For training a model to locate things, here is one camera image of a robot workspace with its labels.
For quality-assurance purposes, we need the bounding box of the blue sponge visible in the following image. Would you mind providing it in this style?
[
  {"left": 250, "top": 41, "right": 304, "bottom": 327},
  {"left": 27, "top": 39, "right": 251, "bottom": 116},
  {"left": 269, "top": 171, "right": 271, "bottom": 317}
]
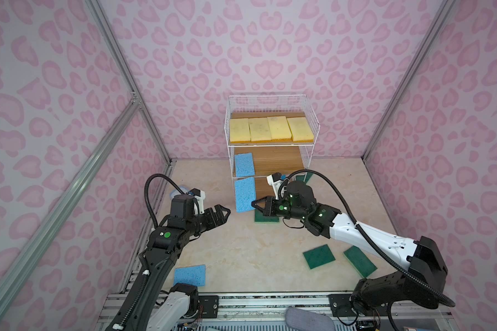
[
  {"left": 173, "top": 265, "right": 207, "bottom": 287},
  {"left": 234, "top": 177, "right": 256, "bottom": 213},
  {"left": 234, "top": 153, "right": 255, "bottom": 177}
]

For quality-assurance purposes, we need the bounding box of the yellow sponge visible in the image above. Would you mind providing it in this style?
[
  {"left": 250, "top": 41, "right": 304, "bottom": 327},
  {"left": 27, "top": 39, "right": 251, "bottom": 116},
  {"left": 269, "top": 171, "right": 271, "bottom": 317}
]
[
  {"left": 267, "top": 116, "right": 292, "bottom": 142},
  {"left": 248, "top": 117, "right": 271, "bottom": 143},
  {"left": 229, "top": 118, "right": 251, "bottom": 143},
  {"left": 287, "top": 117, "right": 314, "bottom": 143}
]

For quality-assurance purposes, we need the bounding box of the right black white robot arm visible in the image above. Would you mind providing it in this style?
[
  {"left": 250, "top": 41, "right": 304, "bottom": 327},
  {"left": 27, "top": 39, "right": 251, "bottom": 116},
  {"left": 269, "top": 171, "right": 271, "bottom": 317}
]
[{"left": 251, "top": 181, "right": 455, "bottom": 314}]

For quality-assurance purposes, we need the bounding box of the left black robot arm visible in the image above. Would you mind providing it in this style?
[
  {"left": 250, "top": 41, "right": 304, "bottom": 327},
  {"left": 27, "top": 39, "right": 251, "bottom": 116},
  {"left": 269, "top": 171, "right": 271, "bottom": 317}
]
[{"left": 106, "top": 194, "right": 231, "bottom": 330}]

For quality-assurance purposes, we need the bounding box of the green sponge by shelf front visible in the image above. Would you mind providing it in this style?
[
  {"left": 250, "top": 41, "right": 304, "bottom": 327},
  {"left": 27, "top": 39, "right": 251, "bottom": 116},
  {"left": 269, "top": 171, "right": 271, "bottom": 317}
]
[{"left": 254, "top": 210, "right": 280, "bottom": 223}]

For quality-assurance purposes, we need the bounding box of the green sponge behind shelf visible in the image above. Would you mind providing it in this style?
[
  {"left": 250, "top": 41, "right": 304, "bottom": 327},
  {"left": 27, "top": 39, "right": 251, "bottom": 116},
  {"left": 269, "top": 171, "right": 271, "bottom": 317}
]
[{"left": 295, "top": 172, "right": 313, "bottom": 183}]

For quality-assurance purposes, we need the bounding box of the light blue square clock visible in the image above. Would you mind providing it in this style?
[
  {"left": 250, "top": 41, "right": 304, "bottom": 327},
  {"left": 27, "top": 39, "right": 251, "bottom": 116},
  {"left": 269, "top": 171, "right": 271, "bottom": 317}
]
[{"left": 169, "top": 186, "right": 189, "bottom": 199}]

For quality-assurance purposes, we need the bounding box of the green sponge front centre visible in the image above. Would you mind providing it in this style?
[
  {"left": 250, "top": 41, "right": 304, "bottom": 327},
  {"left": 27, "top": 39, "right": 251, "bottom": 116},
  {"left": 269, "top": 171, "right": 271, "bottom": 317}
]
[{"left": 302, "top": 244, "right": 335, "bottom": 270}]

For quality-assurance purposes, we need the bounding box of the green sponge front right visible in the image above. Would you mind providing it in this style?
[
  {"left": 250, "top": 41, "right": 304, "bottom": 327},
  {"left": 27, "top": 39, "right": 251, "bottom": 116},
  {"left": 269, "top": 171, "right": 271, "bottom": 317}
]
[{"left": 343, "top": 246, "right": 378, "bottom": 279}]

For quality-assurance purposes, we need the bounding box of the grey oval pad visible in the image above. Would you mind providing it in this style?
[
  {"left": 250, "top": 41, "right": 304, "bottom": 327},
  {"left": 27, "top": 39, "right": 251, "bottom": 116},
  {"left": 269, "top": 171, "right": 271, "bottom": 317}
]
[{"left": 285, "top": 308, "right": 335, "bottom": 331}]

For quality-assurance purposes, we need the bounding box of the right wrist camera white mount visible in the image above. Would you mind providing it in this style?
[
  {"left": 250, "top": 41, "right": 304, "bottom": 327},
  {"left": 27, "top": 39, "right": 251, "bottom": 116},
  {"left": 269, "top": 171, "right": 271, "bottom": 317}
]
[{"left": 266, "top": 172, "right": 287, "bottom": 199}]

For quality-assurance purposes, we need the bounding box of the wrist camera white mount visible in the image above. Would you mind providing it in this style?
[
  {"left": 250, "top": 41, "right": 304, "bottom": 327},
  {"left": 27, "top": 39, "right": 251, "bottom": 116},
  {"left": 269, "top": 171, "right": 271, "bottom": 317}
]
[
  {"left": 266, "top": 172, "right": 287, "bottom": 199},
  {"left": 189, "top": 188, "right": 206, "bottom": 215}
]

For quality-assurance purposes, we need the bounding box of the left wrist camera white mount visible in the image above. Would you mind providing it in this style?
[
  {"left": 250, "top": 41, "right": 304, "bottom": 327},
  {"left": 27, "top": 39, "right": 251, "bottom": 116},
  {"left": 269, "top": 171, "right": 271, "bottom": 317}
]
[{"left": 189, "top": 188, "right": 206, "bottom": 215}]

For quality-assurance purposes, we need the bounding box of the right black corrugated cable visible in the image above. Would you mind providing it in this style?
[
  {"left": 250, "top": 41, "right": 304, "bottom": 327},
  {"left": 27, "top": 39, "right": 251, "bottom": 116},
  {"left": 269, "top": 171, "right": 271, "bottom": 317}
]
[{"left": 277, "top": 169, "right": 456, "bottom": 309}]

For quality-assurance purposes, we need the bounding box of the white wire wooden shelf rack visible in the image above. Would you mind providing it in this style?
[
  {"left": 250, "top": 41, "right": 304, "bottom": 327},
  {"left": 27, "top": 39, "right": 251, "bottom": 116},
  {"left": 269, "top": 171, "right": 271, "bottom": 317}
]
[{"left": 224, "top": 94, "right": 320, "bottom": 199}]

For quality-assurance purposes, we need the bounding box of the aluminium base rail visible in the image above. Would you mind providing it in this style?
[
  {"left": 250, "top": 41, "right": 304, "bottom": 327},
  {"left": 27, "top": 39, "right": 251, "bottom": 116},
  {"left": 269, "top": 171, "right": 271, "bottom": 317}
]
[{"left": 94, "top": 291, "right": 458, "bottom": 330}]

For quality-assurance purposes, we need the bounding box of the left diagonal aluminium frame bar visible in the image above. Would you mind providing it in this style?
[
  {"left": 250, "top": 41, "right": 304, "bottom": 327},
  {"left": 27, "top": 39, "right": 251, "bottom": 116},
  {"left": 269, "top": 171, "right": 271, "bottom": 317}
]
[{"left": 0, "top": 99, "right": 141, "bottom": 321}]

